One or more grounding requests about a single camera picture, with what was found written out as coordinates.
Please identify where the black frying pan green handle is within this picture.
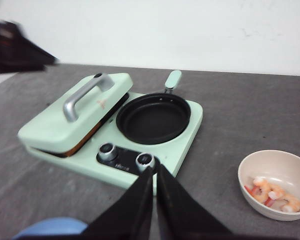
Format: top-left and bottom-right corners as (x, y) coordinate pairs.
(116, 70), (191, 145)

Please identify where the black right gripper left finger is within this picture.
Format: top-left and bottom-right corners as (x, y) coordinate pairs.
(82, 167), (153, 240)

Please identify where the silver right control knob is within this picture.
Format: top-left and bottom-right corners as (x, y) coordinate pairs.
(135, 152), (156, 172)

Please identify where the mint green sandwich maker lid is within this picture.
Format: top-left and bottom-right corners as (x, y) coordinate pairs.
(18, 72), (133, 154)

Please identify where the silver left control knob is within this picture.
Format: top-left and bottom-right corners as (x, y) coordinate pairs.
(97, 142), (117, 162)

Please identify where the beige ribbed bowl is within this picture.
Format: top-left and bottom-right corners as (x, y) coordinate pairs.
(237, 150), (300, 221)

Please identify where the mint green breakfast maker base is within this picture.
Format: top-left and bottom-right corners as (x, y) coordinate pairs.
(26, 101), (204, 189)

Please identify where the pink cooked shrimp pile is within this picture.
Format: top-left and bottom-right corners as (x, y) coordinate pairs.
(244, 176), (300, 213)

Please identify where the silver control knob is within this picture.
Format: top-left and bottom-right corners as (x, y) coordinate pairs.
(97, 142), (117, 162)
(135, 152), (156, 172)

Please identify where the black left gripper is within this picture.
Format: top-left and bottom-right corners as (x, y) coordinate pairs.
(0, 21), (58, 74)

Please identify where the blue plate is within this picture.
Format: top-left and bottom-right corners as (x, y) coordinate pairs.
(12, 217), (88, 240)

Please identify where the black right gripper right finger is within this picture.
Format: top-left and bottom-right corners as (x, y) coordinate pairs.
(156, 164), (233, 240)

